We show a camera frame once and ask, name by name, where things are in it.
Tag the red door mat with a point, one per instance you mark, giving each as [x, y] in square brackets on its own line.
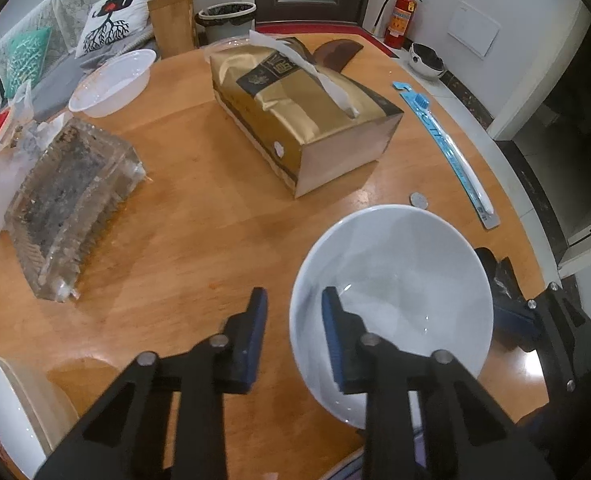
[329, 28]

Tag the teal cushion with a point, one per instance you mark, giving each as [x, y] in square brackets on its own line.
[26, 59]

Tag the blue packaged toothbrush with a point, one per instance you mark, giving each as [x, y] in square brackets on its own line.
[419, 104]

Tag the small white bowl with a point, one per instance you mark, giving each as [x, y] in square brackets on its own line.
[412, 278]

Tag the red fire extinguisher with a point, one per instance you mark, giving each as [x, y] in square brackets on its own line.
[402, 14]

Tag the gold tissue box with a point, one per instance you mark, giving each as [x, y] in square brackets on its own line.
[311, 123]

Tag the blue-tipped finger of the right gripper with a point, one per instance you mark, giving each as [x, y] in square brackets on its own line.
[514, 322]

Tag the grey trash bin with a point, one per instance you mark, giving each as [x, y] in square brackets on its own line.
[227, 20]

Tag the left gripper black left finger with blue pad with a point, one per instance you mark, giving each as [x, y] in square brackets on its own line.
[163, 418]

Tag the grey sofa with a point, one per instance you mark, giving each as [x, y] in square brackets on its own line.
[62, 70]

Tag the silver coin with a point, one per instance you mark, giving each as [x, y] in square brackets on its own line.
[418, 200]

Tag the white tree-print cushion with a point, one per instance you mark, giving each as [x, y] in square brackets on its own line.
[111, 20]

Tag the white plastic bowl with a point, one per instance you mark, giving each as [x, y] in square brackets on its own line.
[113, 85]

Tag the clear plastic box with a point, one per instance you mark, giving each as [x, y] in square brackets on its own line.
[65, 203]

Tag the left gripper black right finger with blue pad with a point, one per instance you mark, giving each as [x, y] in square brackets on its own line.
[427, 416]

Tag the wooden side cabinet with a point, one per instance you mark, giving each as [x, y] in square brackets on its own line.
[174, 27]

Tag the white ribbed bowl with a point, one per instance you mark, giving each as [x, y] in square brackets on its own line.
[35, 416]

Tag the white wall panel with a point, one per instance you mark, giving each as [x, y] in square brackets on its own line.
[474, 29]

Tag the black white pet bowl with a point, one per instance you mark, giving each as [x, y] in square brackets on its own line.
[425, 61]

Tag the white plastic bag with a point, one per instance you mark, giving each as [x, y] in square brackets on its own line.
[22, 144]

